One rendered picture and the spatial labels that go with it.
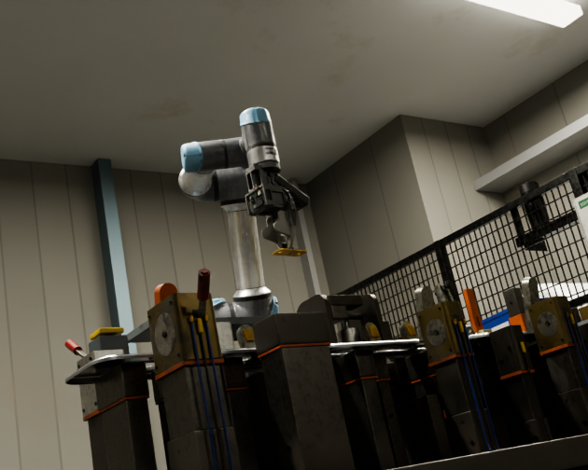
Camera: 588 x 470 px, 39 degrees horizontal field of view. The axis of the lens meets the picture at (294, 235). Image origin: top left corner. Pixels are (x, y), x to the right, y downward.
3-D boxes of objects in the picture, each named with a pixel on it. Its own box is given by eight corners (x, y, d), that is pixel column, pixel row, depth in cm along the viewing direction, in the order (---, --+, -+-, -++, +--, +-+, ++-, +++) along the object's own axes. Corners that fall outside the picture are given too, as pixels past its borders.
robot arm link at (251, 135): (266, 119, 211) (271, 103, 203) (274, 158, 207) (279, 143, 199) (236, 122, 209) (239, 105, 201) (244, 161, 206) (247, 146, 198)
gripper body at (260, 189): (248, 218, 196) (239, 172, 200) (276, 221, 202) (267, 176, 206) (268, 205, 191) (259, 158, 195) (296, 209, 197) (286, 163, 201)
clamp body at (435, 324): (495, 463, 166) (450, 297, 177) (453, 473, 174) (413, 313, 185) (516, 459, 170) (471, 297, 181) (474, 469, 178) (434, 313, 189)
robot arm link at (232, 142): (221, 149, 218) (224, 130, 208) (262, 145, 220) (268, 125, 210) (226, 176, 216) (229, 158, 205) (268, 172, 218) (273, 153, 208)
